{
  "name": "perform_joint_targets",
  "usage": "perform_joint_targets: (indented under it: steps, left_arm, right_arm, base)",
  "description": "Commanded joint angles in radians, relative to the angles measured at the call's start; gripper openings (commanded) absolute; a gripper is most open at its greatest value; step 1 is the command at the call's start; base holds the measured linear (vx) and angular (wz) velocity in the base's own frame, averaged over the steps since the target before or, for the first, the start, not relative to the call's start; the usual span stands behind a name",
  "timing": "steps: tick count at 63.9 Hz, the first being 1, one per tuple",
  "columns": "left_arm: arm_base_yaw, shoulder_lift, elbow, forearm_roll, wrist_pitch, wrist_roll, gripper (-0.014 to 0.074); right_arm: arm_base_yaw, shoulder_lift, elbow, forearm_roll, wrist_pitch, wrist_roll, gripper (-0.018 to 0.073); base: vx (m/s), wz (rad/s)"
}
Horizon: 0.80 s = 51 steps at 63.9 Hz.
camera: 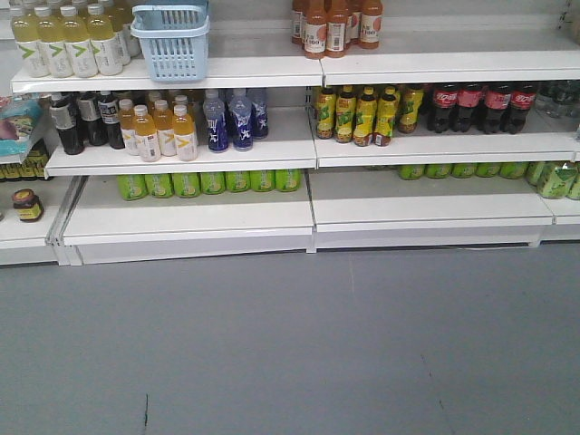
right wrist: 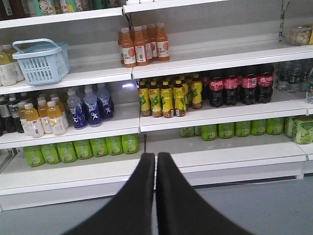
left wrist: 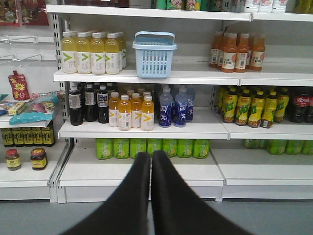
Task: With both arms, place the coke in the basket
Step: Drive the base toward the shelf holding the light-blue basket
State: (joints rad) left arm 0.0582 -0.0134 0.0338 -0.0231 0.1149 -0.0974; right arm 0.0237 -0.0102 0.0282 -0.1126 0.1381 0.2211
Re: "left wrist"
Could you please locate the pale yellow juice bottle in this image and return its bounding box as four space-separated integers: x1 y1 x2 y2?
76 32 91 74
61 32 77 73
105 33 121 74
90 33 106 74

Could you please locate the red lid sauce jar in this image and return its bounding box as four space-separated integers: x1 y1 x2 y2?
5 148 22 170
30 148 47 170

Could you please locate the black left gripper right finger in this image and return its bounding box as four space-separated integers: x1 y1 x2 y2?
151 150 249 235

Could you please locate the yellow label iced tea bottle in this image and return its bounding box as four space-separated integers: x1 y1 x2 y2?
248 91 265 128
223 87 238 123
235 89 251 126
261 91 277 128

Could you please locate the red sauce pouch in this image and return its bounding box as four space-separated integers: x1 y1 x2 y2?
8 70 30 101

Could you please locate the orange C100 drink bottle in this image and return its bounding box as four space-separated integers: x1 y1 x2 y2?
249 34 266 71
222 33 237 73
234 33 249 72

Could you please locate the dark soy sauce bottle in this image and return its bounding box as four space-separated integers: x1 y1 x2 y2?
97 85 109 124
68 85 83 126
85 83 98 122

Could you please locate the blue sports drink bottle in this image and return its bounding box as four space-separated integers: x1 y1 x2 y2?
159 86 173 128
174 86 188 127

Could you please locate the orange juice bottle white label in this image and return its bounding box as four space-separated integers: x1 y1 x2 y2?
109 92 120 127
141 95 155 131
131 93 142 128
118 94 131 131

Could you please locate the white store shelving unit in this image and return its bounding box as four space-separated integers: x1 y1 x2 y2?
0 0 313 203

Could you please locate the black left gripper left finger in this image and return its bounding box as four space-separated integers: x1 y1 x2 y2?
62 152 151 235

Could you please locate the light blue plastic basket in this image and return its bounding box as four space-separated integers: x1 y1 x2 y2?
133 31 177 79

